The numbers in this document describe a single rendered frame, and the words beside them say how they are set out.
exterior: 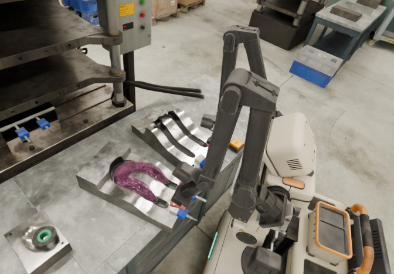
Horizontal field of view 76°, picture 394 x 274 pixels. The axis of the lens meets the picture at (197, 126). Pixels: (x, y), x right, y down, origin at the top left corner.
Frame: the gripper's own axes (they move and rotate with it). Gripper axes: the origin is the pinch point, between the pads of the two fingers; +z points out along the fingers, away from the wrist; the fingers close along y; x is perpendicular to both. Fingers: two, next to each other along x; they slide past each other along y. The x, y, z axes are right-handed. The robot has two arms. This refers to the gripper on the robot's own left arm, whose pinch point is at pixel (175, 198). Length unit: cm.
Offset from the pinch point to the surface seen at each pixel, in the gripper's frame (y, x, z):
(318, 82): -324, 132, 39
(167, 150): -30.9, -10.6, 17.7
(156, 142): -33.7, -18.0, 22.0
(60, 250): 31.6, -23.5, 26.5
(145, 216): 5.3, -2.9, 19.1
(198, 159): -29.7, 3.8, 6.8
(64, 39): -40, -86, 10
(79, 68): -52, -81, 35
